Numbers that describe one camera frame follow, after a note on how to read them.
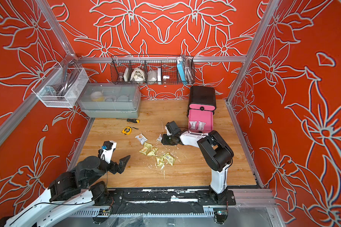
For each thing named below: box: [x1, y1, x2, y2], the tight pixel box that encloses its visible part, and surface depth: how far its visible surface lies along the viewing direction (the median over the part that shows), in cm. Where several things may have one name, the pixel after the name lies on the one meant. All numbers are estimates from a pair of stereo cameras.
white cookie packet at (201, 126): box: [197, 121, 207, 131], surface depth 99 cm
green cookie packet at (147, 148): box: [139, 142, 153, 155], surface depth 92 cm
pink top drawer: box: [188, 103, 216, 111], surface depth 97 cm
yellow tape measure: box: [121, 126, 133, 135], surface depth 101 cm
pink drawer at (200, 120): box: [188, 109, 214, 133], surface depth 100 cm
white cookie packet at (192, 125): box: [189, 121, 198, 130], surface depth 98 cm
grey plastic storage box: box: [77, 82, 142, 119], surface depth 100 cm
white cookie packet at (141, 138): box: [134, 132, 148, 146], surface depth 97 cm
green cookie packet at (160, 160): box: [155, 156, 165, 167], surface depth 87 cm
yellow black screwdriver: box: [119, 118, 140, 124], surface depth 106 cm
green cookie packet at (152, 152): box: [147, 147, 159, 157], surface depth 89 cm
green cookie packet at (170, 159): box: [162, 152, 176, 166], surface depth 87 cm
